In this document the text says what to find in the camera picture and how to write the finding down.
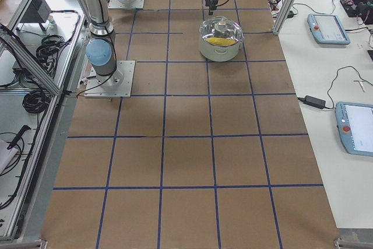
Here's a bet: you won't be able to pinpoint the blue teach pendant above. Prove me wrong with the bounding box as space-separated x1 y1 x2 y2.
335 101 372 157
307 14 350 45

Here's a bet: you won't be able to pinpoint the aluminium side frame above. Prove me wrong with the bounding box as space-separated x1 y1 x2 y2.
1 0 85 242

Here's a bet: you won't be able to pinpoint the coiled black cables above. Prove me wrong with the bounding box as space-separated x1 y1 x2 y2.
35 34 72 72

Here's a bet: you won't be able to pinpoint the far blue teach pendant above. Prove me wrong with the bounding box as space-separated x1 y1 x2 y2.
307 14 350 45

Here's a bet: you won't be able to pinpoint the pale green cooking pot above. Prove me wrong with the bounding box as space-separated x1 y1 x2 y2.
199 35 244 62

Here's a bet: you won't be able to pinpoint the black power adapter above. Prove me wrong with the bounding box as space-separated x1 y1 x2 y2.
303 96 326 109

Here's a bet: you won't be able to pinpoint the brown paper table mat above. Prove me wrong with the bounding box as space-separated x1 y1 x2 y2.
41 0 338 248

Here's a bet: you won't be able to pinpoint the glass pot lid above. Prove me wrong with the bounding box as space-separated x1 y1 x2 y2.
199 16 244 44

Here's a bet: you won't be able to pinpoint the yellow corn cob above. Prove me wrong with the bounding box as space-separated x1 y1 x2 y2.
205 37 236 47

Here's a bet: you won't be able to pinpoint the near blue teach pendant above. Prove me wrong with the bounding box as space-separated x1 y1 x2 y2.
335 101 372 157

